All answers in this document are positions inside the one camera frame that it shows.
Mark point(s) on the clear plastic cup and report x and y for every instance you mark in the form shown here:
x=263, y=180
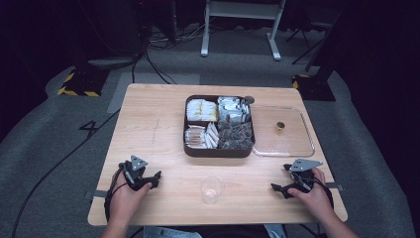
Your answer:
x=211, y=190

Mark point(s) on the person's left hand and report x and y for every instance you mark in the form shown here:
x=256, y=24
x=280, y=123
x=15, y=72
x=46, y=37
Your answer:
x=127, y=201

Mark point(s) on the bundle of clear wrapped sticks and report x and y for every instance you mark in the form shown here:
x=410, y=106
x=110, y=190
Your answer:
x=194, y=137

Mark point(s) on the black tripod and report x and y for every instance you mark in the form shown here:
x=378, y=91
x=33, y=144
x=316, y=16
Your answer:
x=307, y=36

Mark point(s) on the brown compartment box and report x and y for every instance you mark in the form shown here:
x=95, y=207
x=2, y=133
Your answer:
x=189, y=152

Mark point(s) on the small grey round capsule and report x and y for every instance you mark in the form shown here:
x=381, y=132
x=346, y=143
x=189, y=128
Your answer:
x=248, y=99

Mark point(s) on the white metal table frame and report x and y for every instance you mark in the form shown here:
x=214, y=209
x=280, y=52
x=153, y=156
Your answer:
x=242, y=10

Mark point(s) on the pile of silver packets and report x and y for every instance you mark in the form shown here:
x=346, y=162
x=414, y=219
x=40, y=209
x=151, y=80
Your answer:
x=231, y=109

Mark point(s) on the clear box lid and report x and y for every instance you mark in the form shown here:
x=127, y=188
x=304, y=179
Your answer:
x=290, y=142

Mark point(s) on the black yellow striped stand base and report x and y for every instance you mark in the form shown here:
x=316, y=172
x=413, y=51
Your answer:
x=315, y=87
x=84, y=82

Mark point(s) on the grey tape strip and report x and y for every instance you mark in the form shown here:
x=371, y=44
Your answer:
x=97, y=194
x=335, y=186

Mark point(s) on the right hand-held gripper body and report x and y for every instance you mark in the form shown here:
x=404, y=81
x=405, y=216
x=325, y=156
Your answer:
x=302, y=178

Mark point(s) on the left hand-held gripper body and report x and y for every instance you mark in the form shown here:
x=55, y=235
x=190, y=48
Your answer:
x=134, y=172

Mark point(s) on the row of white sachets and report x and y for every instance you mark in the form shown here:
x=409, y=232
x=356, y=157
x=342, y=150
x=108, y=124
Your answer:
x=212, y=135

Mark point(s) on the pile of dark packets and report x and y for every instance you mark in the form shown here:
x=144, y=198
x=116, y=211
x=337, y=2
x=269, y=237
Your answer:
x=236, y=135

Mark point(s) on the pile of white yellow packets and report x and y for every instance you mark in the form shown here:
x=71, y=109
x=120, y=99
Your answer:
x=201, y=110

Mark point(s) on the person's right hand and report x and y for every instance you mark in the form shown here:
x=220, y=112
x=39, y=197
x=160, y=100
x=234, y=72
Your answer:
x=317, y=201

